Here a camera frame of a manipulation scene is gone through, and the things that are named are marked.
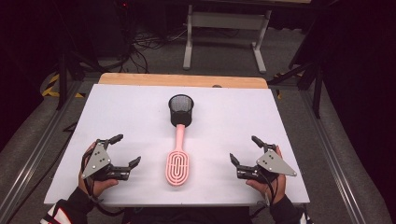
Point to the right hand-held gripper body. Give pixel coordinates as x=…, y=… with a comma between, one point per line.
x=274, y=163

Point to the yellow black hazard tape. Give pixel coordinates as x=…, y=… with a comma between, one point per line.
x=51, y=87

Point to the person's right hand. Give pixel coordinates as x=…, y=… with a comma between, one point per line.
x=275, y=191

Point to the black metal stand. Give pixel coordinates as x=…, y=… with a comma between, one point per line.
x=317, y=90
x=62, y=81

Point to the pink hairbrush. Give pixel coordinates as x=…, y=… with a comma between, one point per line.
x=177, y=165

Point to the person's dark lap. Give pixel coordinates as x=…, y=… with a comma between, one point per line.
x=186, y=216

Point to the white metal frame desk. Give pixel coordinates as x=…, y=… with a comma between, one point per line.
x=229, y=21

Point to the black mesh pen holder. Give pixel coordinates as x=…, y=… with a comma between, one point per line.
x=181, y=116

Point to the person's left hand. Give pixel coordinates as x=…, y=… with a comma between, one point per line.
x=95, y=186

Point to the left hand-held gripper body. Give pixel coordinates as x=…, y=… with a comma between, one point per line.
x=99, y=158

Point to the aluminium floor rail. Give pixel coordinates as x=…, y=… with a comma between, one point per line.
x=34, y=155
x=333, y=155

